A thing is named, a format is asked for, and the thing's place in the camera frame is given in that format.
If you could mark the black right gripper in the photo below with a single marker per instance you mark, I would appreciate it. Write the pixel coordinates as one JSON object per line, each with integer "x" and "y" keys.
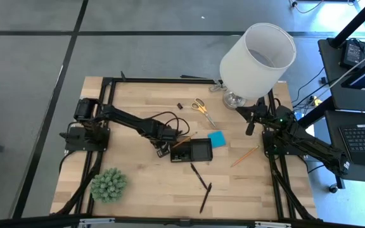
{"x": 260, "y": 111}

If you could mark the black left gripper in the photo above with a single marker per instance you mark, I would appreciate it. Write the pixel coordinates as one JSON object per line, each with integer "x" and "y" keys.
{"x": 166, "y": 136}

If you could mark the orange wooden pencil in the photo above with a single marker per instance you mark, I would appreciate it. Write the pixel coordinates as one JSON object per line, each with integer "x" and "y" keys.
{"x": 245, "y": 156}
{"x": 184, "y": 140}

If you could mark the blue sticky note pad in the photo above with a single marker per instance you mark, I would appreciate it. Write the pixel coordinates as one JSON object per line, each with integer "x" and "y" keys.
{"x": 216, "y": 139}

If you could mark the black mesh desk organizer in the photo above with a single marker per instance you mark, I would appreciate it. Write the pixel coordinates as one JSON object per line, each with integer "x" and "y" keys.
{"x": 201, "y": 152}

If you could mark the black pen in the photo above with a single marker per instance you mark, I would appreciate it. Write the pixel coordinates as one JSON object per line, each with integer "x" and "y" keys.
{"x": 199, "y": 175}
{"x": 205, "y": 198}

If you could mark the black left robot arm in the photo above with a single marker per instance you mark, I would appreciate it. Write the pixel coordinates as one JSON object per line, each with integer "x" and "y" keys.
{"x": 122, "y": 118}

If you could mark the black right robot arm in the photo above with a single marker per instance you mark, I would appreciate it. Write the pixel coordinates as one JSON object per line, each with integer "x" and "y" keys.
{"x": 312, "y": 147}

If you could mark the small silver metal object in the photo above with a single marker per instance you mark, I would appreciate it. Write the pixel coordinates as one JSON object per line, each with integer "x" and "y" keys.
{"x": 215, "y": 88}

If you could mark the white shade table lamp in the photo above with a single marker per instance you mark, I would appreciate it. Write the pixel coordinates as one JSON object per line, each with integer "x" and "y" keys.
{"x": 249, "y": 69}

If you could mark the yellow power plug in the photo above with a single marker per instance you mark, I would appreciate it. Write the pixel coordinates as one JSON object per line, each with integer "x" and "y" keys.
{"x": 316, "y": 101}

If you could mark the green artificial plant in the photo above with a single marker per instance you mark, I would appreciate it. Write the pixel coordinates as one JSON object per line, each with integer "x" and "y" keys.
{"x": 109, "y": 185}

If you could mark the black crossbar with silver brackets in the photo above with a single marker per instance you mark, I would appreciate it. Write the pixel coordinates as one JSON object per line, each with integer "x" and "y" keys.
{"x": 157, "y": 222}

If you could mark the black caster wheel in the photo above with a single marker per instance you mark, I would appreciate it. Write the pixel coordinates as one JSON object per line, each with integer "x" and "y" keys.
{"x": 333, "y": 188}

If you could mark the black laptop keyboard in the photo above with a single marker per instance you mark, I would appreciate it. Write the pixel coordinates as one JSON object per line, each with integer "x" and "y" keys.
{"x": 364, "y": 139}

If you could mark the black power adapter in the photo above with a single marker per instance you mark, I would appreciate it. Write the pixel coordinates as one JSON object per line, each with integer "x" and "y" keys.
{"x": 352, "y": 52}

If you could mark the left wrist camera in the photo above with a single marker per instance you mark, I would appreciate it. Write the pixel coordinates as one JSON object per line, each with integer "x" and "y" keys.
{"x": 163, "y": 152}

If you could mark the black aluminium table frame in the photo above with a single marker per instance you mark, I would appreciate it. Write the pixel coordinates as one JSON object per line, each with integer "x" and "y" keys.
{"x": 170, "y": 80}

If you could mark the black diagonal post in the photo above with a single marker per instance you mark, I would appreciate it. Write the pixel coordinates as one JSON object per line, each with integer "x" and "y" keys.
{"x": 356, "y": 22}

